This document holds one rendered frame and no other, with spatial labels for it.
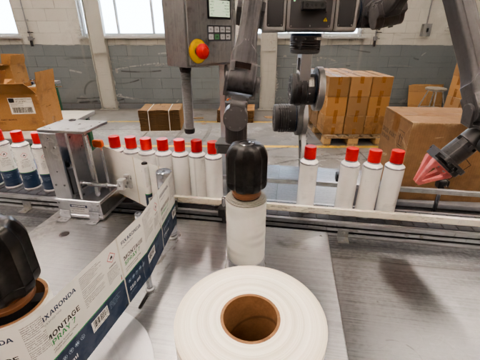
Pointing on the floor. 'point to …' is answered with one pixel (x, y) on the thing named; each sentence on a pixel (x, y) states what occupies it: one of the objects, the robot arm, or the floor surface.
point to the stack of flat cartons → (161, 117)
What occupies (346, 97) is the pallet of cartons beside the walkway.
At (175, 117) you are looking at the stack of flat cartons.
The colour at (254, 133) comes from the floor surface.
